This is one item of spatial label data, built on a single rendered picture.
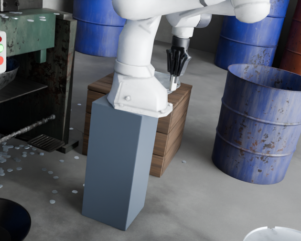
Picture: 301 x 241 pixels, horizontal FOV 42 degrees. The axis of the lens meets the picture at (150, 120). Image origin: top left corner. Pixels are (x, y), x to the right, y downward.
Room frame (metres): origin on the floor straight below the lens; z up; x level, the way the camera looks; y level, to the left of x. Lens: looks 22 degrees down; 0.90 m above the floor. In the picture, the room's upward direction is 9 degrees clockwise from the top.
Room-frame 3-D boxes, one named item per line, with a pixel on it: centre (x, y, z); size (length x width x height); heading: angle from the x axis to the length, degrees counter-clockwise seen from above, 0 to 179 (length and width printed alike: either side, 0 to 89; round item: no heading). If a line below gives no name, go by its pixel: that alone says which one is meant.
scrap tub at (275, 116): (1.82, -0.53, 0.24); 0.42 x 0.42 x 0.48
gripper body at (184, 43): (1.65, -0.07, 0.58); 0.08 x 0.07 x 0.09; 47
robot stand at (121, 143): (1.25, 0.09, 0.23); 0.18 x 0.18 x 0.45; 72
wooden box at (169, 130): (1.78, 0.06, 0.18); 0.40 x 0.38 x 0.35; 75
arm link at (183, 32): (1.68, -0.07, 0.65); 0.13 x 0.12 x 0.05; 137
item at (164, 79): (1.76, 0.03, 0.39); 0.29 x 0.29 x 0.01
